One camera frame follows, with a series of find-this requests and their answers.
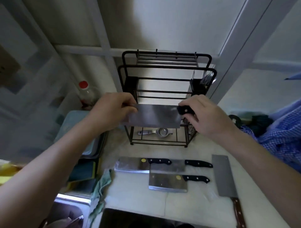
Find person's right hand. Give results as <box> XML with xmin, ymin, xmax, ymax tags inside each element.
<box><xmin>177</xmin><ymin>95</ymin><xmax>238</xmax><ymax>142</ymax></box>

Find person's left hand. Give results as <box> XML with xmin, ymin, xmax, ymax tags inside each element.
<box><xmin>89</xmin><ymin>92</ymin><xmax>138</xmax><ymax>139</ymax></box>

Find plain black-handled steel cleaver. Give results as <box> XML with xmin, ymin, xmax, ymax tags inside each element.
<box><xmin>150</xmin><ymin>159</ymin><xmax>214</xmax><ymax>174</ymax></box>
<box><xmin>128</xmin><ymin>104</ymin><xmax>196</xmax><ymax>129</ymax></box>

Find person's left forearm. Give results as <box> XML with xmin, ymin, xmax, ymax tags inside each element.
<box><xmin>0</xmin><ymin>122</ymin><xmax>100</xmax><ymax>228</ymax></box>

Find person's right forearm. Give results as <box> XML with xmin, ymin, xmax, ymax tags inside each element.
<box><xmin>215</xmin><ymin>127</ymin><xmax>301</xmax><ymax>228</ymax></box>

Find metal lemon squeezer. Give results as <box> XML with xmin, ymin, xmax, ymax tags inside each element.
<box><xmin>137</xmin><ymin>127</ymin><xmax>174</xmax><ymax>137</ymax></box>

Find metal utensils in rack holder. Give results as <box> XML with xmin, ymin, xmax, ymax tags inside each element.
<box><xmin>199</xmin><ymin>71</ymin><xmax>215</xmax><ymax>86</ymax></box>

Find red-capped clear bottle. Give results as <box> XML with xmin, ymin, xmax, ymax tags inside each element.
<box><xmin>76</xmin><ymin>80</ymin><xmax>101</xmax><ymax>110</ymax></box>

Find metal tray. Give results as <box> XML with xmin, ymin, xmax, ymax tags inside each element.
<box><xmin>79</xmin><ymin>132</ymin><xmax>107</xmax><ymax>161</ymax></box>

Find black metal knife rack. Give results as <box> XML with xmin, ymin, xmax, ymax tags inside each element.
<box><xmin>117</xmin><ymin>49</ymin><xmax>218</xmax><ymax>148</ymax></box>

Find light blue cutting board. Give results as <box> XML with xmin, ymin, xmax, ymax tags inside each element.
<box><xmin>54</xmin><ymin>110</ymin><xmax>107</xmax><ymax>151</ymax></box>

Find dark green bundle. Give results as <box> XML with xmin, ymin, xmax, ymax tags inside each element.
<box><xmin>249</xmin><ymin>115</ymin><xmax>274</xmax><ymax>138</ymax></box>

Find green and yellow sponge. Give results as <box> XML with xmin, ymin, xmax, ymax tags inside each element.
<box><xmin>67</xmin><ymin>159</ymin><xmax>99</xmax><ymax>189</ymax></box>

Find green dish cloth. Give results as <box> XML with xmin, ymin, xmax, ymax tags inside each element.
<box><xmin>88</xmin><ymin>169</ymin><xmax>114</xmax><ymax>226</ymax></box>

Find blue checked cloth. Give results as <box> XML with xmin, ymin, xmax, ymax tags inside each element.
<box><xmin>240</xmin><ymin>98</ymin><xmax>301</xmax><ymax>175</ymax></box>

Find black cooktop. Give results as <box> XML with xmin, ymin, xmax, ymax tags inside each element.
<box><xmin>98</xmin><ymin>208</ymin><xmax>197</xmax><ymax>228</ymax></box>

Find steel sink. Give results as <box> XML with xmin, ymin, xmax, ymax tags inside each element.
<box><xmin>46</xmin><ymin>193</ymin><xmax>92</xmax><ymax>228</ymax></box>

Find yellow object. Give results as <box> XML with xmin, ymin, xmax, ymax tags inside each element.
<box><xmin>0</xmin><ymin>161</ymin><xmax>23</xmax><ymax>186</ymax></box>

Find yellow-stickered black-handled cleaver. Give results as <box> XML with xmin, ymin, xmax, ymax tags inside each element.
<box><xmin>148</xmin><ymin>173</ymin><xmax>211</xmax><ymax>193</ymax></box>
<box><xmin>114</xmin><ymin>157</ymin><xmax>172</xmax><ymax>174</ymax></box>

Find brown-handled steel cleaver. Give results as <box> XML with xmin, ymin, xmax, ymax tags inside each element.
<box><xmin>211</xmin><ymin>154</ymin><xmax>247</xmax><ymax>228</ymax></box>

